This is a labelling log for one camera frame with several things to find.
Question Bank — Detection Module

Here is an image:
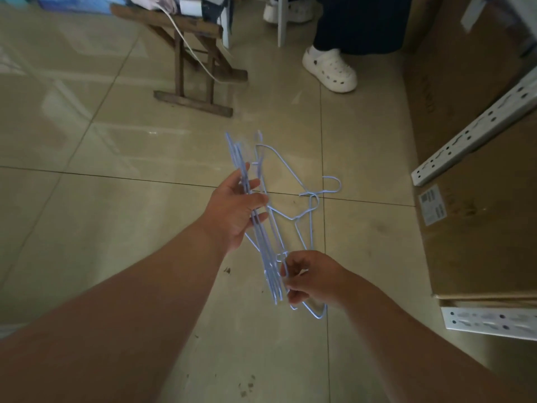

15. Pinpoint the blue wire clothes hanger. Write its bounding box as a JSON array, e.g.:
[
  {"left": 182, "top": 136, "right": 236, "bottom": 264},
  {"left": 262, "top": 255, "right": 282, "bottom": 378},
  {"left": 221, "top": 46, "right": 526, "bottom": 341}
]
[{"left": 251, "top": 130, "right": 343, "bottom": 320}]

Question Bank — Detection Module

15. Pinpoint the white slotted metal shelf unit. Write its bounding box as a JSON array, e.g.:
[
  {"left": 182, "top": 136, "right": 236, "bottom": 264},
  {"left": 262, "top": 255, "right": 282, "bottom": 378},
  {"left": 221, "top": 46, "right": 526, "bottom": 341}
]
[{"left": 411, "top": 64, "right": 537, "bottom": 342}]

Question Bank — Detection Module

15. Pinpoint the person's right forearm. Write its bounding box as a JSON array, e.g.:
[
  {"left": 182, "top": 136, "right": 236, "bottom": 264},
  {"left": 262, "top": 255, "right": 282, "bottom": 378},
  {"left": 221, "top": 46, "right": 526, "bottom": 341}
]
[{"left": 337, "top": 272, "right": 537, "bottom": 403}]

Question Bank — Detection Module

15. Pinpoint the pink cloth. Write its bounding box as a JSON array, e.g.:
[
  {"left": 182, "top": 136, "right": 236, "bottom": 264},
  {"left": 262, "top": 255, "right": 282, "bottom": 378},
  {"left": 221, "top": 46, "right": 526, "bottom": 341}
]
[{"left": 128, "top": 0, "right": 179, "bottom": 15}]

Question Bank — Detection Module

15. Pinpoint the wooden folding stool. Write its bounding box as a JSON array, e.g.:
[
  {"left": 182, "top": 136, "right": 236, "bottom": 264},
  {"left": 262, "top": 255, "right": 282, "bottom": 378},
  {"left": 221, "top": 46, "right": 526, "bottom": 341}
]
[{"left": 110, "top": 3, "right": 248, "bottom": 119}]

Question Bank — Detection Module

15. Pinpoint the white cable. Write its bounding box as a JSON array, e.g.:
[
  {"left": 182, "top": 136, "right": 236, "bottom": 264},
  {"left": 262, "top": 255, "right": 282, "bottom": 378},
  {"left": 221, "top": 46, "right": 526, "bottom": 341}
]
[{"left": 161, "top": 6, "right": 229, "bottom": 85}]

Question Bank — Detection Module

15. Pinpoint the white power adapter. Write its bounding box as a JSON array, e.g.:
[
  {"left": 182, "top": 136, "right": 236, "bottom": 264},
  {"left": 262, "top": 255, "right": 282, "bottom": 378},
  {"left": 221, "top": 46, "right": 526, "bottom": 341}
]
[{"left": 179, "top": 0, "right": 205, "bottom": 17}]

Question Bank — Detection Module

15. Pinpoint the person's right hand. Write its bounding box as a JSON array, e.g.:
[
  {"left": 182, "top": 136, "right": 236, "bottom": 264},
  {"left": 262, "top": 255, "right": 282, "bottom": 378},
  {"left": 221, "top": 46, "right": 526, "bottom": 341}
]
[{"left": 280, "top": 249, "right": 352, "bottom": 310}]

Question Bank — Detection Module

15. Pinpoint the white shipping label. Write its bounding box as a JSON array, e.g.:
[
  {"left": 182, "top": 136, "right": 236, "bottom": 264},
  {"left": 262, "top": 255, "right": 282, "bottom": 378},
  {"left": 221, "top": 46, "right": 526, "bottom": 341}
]
[{"left": 418, "top": 184, "right": 445, "bottom": 227}]

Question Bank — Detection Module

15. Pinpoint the blue plastic packet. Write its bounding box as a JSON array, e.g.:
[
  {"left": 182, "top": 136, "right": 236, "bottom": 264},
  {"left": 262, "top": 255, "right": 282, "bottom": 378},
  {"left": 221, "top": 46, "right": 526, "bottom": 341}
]
[{"left": 35, "top": 0, "right": 126, "bottom": 15}]

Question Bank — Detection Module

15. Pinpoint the person's left hand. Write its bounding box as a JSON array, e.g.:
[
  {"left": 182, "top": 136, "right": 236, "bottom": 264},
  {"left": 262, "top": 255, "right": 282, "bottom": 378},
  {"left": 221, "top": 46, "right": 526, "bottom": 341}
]
[{"left": 200, "top": 162, "right": 270, "bottom": 255}]

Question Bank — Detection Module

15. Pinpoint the large brown cardboard box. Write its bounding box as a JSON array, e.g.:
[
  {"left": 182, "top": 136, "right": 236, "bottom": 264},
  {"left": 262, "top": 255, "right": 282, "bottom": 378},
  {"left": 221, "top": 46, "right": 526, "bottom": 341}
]
[{"left": 402, "top": 0, "right": 537, "bottom": 301}]

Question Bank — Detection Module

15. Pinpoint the white chair leg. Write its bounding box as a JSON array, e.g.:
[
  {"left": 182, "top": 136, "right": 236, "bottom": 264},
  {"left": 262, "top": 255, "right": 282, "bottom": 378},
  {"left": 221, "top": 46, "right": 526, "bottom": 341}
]
[
  {"left": 276, "top": 0, "right": 290, "bottom": 48},
  {"left": 221, "top": 6, "right": 232, "bottom": 49}
]

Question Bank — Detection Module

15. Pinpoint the person's left forearm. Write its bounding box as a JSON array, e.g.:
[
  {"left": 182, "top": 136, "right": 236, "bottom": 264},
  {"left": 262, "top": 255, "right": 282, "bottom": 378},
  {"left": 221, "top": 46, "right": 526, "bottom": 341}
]
[{"left": 0, "top": 222, "right": 234, "bottom": 403}]

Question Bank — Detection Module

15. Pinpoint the dark blue cloth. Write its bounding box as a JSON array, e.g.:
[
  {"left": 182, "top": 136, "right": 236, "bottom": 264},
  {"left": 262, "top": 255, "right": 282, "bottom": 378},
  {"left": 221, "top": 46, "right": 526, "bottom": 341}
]
[{"left": 201, "top": 0, "right": 232, "bottom": 26}]

